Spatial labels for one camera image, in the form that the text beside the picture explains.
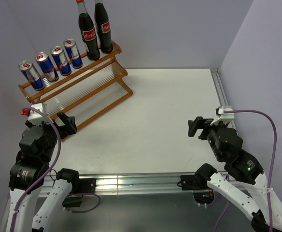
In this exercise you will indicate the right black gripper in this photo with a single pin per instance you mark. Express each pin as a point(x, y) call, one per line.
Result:
point(199, 122)

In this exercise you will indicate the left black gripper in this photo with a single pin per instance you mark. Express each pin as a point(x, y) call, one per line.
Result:
point(70, 126)

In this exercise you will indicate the blue silver can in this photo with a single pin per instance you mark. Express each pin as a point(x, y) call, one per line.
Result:
point(46, 66)

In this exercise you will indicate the cola bottle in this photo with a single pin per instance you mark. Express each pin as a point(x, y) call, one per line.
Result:
point(103, 27)
point(88, 32)

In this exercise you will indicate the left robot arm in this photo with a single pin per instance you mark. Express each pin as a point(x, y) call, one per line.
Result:
point(33, 163)

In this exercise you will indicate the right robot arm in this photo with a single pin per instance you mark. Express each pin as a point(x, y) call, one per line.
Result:
point(260, 205)

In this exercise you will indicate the wooden three-tier shelf rack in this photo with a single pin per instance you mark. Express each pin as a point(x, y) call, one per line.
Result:
point(84, 83)

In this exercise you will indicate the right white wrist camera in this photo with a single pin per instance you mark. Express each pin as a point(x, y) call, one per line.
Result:
point(223, 115)

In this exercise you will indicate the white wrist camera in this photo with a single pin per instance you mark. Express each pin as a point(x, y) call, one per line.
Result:
point(223, 115)
point(36, 118)

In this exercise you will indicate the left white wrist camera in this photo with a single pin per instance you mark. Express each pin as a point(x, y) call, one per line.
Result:
point(36, 118)

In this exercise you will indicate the aluminium right side rail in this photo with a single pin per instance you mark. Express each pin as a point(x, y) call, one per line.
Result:
point(218, 86)

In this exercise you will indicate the aluminium rail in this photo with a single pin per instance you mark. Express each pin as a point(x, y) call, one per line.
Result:
point(116, 184)
point(218, 86)

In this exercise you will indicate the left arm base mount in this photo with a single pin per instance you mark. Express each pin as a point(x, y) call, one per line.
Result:
point(76, 196)

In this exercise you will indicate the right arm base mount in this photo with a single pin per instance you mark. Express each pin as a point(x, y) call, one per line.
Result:
point(201, 192)

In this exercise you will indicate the aluminium front rail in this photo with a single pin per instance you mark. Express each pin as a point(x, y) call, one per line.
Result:
point(116, 184)

